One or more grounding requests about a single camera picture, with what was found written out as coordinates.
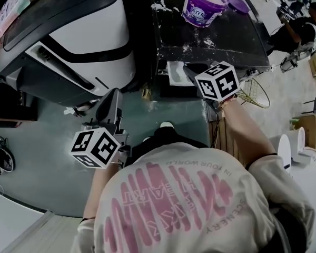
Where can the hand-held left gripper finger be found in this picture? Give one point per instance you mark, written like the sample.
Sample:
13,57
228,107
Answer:
120,107
109,107

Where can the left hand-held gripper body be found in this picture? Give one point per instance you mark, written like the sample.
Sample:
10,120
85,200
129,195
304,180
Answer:
94,146

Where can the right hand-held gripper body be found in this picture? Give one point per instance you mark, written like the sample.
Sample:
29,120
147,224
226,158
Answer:
218,83

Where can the small white tray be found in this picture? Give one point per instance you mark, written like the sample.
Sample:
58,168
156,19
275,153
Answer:
175,74

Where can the person's right forearm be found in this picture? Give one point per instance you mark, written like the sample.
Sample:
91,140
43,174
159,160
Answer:
245,130

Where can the person's left forearm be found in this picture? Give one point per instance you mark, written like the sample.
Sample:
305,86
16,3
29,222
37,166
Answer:
100,191

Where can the person's left white shoe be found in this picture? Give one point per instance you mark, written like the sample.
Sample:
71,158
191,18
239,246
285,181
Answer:
146,139

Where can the person's white shoe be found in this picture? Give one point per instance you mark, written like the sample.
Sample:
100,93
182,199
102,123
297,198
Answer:
146,139
166,124

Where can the person's right white shoe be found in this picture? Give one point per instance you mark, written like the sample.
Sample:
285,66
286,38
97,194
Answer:
166,124

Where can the black work table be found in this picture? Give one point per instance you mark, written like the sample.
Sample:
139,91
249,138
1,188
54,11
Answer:
213,30

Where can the person's black trousers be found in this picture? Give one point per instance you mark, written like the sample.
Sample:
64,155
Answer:
168,141

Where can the purple plastic tub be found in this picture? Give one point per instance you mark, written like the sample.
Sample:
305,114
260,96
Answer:
197,14

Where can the white and grey washing machine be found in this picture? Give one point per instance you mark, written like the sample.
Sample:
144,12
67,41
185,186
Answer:
94,35

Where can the purple plastic lid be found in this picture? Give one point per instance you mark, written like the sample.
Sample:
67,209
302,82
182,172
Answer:
238,4

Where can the dark wooden stand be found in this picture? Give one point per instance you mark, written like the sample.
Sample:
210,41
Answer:
13,107

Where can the black and white oval device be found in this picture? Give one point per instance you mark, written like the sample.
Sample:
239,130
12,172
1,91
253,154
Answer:
4,158

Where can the white toilet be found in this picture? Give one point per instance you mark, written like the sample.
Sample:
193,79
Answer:
287,147

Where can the beige printed shirt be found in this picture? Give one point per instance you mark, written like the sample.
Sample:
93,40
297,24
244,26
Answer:
187,220

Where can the pink printed bag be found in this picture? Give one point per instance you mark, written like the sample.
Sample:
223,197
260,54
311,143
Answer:
8,17

